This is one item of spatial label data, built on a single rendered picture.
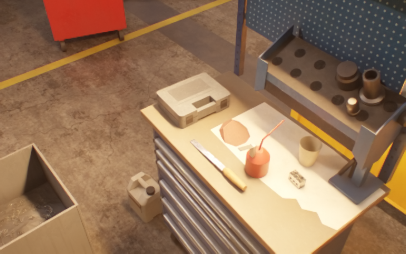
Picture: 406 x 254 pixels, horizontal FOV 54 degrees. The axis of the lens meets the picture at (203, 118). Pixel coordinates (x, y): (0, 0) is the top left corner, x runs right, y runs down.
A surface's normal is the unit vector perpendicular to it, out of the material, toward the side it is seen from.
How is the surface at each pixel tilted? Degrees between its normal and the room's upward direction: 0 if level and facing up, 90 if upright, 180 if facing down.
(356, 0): 90
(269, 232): 0
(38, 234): 90
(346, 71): 27
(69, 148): 0
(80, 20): 90
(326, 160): 0
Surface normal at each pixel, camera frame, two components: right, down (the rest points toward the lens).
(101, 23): 0.36, 0.62
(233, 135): 0.04, -0.41
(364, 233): 0.00, -0.75
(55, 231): 0.64, 0.51
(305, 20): -0.80, 0.40
